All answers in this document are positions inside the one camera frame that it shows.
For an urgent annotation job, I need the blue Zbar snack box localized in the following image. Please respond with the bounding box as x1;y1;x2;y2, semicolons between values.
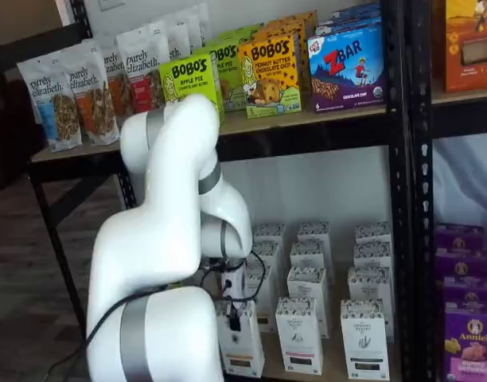
306;23;388;114
314;14;384;39
326;2;383;21

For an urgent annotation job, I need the orange cracker box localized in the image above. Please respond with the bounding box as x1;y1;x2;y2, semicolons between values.
444;0;487;95

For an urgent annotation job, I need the dark brown sofa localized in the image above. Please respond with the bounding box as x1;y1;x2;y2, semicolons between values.
0;77;41;193

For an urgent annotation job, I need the green Bobo's apple pie box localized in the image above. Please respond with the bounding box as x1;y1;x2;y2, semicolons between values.
205;39;247;113
217;23;265;45
158;53;225;123

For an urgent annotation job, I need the orange label granola bag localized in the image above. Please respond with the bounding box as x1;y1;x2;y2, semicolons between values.
66;49;121;146
99;43;129;117

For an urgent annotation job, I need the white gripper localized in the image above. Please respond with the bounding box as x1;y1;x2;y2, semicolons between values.
221;265;249;332

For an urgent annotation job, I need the purple Annie's snack box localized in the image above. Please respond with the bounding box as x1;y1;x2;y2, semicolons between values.
442;276;487;310
434;248;487;279
444;302;487;382
433;224;485;255

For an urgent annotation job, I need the white tea box pink strip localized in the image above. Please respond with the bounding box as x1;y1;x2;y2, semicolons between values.
297;221;332;248
290;241;334;279
286;265;333;340
275;297;324;375

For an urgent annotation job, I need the white tea box dark strip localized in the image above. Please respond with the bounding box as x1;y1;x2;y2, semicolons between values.
353;241;394;271
354;222;392;246
347;266;395;343
340;298;391;381

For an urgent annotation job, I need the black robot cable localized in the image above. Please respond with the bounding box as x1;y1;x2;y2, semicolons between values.
48;248;267;371

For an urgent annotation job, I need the white tea box yellow strip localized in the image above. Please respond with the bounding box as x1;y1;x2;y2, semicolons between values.
253;224;287;246
216;298;266;379
251;241;283;272
243;264;277;334

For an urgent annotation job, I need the yellow Bobo's peanut butter box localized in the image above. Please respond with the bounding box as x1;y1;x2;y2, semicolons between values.
247;19;310;111
265;10;319;100
237;33;303;119

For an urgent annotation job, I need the white granola bag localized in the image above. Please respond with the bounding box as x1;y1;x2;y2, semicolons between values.
187;2;211;51
166;14;193;59

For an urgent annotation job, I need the black metal shelf rack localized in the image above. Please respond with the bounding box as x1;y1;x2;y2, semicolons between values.
0;0;411;382
409;0;487;382

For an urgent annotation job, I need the white plastic sheet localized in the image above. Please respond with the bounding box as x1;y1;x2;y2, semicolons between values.
432;133;487;240

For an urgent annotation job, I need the blue label granola bag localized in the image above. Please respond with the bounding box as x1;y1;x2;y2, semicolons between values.
16;51;84;154

